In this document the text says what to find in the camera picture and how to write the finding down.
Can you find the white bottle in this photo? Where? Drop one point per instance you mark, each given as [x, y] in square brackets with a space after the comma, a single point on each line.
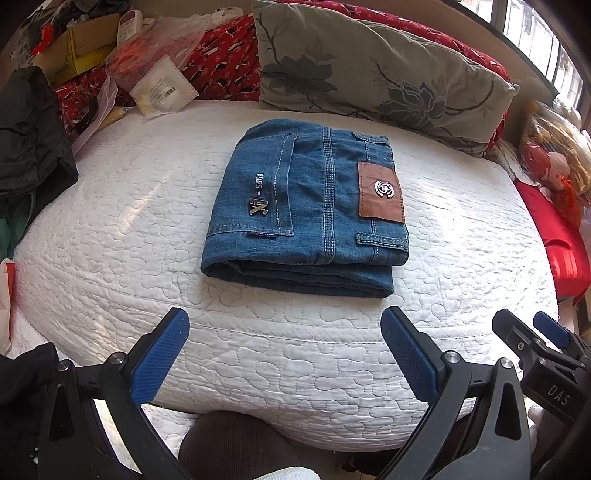
[129, 25]

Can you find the black cloth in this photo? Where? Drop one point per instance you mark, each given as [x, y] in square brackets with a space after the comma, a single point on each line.
[32, 138]

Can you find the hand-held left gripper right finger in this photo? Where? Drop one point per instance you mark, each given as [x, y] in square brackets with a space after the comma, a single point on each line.
[408, 350]

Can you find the clear plastic bag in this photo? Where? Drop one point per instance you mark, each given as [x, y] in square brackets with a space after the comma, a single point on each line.
[152, 50]

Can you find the person's black garment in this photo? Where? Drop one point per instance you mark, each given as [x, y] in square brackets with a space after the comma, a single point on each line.
[23, 415]

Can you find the white paper packet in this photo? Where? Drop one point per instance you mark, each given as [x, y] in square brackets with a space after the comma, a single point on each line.
[159, 87]

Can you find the blue denim pants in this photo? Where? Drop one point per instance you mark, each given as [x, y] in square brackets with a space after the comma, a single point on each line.
[304, 207]

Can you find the white quilted bed cover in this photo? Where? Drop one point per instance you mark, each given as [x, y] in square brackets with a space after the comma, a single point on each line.
[138, 230]

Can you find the blonde doll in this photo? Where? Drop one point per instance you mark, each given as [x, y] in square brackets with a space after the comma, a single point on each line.
[554, 161]

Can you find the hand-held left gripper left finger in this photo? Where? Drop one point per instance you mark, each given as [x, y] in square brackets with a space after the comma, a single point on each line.
[157, 360]

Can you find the red satin pillow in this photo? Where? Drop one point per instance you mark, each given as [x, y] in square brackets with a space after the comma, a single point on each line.
[558, 249]

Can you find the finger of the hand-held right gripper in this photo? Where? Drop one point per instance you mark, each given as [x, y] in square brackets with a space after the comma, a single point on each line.
[551, 325]
[512, 327]

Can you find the cardboard box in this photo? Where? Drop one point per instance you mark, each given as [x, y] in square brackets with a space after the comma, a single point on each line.
[78, 46]

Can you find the green cloth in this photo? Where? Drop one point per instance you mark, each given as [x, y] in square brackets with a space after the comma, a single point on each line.
[14, 221]

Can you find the red patterned blanket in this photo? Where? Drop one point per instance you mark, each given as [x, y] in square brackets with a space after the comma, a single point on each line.
[221, 55]

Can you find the window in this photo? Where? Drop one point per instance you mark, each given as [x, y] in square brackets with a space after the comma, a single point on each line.
[540, 41]

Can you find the grey floral pillow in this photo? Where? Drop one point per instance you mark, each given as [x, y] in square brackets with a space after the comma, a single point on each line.
[369, 74]

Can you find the clear zip bag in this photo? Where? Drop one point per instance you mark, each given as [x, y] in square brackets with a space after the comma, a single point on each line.
[94, 120]

